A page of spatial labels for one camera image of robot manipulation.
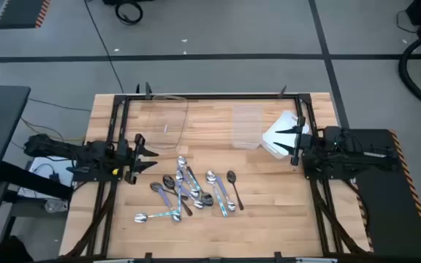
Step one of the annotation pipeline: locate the white plastic bin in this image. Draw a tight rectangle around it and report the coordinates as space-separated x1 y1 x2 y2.
261 110 310 161

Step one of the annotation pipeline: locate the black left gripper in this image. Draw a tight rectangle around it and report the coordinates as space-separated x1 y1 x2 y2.
117 133 160 185

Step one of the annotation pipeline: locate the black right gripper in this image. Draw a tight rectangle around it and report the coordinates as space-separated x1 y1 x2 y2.
273 116 312 167

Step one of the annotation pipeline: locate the small hazard-striped black mat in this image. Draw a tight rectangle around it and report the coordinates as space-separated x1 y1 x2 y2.
0 0 52 30

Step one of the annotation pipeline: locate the clear plastic bin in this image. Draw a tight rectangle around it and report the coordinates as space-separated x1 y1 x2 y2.
146 94 190 150

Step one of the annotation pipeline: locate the black cable bundle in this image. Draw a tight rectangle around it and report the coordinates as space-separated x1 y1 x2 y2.
311 178 367 255
64 180 119 258

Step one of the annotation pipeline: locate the coiled black cable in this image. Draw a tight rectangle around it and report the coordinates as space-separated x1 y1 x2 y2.
113 0 145 26

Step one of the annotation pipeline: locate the black support beam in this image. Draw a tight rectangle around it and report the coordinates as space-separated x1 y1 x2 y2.
0 160 75 201

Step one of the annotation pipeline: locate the black aluminium table frame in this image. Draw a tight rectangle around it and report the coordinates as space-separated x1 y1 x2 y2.
66 83 371 263

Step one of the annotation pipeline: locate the thick black hose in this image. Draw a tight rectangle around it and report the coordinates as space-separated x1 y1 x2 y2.
398 31 421 114

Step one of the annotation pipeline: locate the clear plastic bottle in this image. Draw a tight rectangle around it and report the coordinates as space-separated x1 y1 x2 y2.
44 199 69 213

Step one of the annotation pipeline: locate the thin looped black cable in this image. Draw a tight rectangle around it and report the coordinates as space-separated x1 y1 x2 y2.
395 9 418 34

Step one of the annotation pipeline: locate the long black floor cable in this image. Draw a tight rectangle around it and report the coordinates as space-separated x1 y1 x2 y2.
83 0 125 94

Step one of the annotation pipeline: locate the large hazard-striped black mat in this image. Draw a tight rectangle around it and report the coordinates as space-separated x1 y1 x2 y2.
352 127 421 259

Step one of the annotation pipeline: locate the frosted translucent plastic bin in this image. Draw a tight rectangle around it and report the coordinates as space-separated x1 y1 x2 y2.
231 104 265 150

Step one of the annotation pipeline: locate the yellow cable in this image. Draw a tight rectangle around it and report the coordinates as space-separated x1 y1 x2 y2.
20 116 87 142

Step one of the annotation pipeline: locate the purple handle spoon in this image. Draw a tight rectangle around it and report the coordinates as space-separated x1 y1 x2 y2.
179 184 205 210
159 188 182 223
216 177 237 213
181 171 200 199

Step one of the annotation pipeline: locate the white paper sheet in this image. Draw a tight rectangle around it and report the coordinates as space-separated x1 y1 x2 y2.
18 156 78 200

